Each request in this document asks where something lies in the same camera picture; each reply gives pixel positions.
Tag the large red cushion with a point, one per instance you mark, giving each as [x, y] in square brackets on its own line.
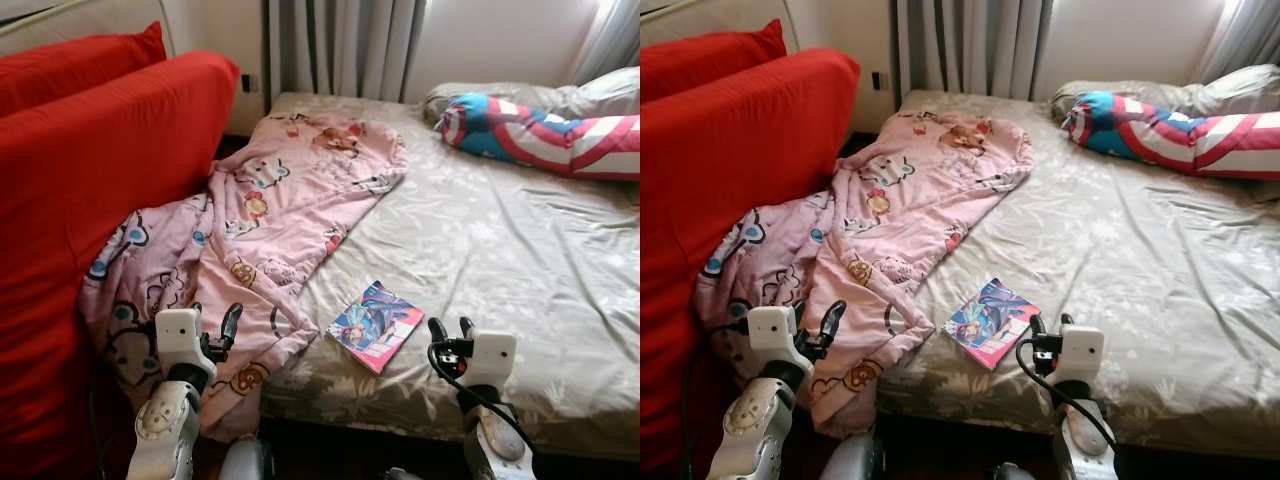
[80, 200]
[720, 200]

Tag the crumpled beige floral pillow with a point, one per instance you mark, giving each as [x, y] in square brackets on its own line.
[560, 98]
[1200, 95]

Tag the silver right robot leg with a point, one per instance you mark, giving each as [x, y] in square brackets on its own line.
[1012, 472]
[402, 474]

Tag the silver robot leg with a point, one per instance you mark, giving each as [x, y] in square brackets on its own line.
[1012, 472]
[245, 462]
[402, 474]
[852, 460]

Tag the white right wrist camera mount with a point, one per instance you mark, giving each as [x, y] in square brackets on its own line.
[1082, 350]
[492, 355]

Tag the red white blue bolster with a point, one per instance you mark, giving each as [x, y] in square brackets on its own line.
[1170, 135]
[540, 135]

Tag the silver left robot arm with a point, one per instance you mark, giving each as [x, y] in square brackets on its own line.
[750, 420]
[165, 420]

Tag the pink cartoon print blanket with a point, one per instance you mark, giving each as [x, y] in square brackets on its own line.
[280, 200]
[900, 200]

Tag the beige floral bed sheet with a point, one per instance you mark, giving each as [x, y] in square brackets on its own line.
[500, 260]
[1130, 270]

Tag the grey pleated curtain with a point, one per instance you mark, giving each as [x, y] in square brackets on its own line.
[340, 45]
[615, 35]
[1245, 35]
[970, 45]

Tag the silver left robot leg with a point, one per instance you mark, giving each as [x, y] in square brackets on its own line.
[245, 462]
[852, 460]

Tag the colourful comic book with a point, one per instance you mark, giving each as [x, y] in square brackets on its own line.
[375, 325]
[990, 322]

